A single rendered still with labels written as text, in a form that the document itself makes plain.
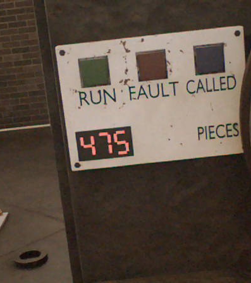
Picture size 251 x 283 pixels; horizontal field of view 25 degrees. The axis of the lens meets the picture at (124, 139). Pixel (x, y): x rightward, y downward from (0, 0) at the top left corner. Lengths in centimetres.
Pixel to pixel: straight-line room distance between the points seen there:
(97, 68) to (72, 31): 7
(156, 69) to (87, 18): 12
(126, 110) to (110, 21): 13
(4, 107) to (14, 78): 38
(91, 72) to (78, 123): 8
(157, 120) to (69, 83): 13
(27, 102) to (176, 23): 617
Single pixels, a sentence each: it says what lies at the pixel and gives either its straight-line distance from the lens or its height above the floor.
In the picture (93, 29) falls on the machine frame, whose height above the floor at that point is 126.
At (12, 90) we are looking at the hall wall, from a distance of 696.
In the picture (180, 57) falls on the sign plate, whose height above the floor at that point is 121.
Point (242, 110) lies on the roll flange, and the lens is 75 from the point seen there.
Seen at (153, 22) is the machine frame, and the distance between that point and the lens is 81.
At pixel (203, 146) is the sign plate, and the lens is 82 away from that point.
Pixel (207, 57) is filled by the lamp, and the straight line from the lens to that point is 80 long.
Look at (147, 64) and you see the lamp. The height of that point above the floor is 120.
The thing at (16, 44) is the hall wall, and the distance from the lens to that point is 689.
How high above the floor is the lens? 128
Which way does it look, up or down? 13 degrees down
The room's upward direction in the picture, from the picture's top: 6 degrees counter-clockwise
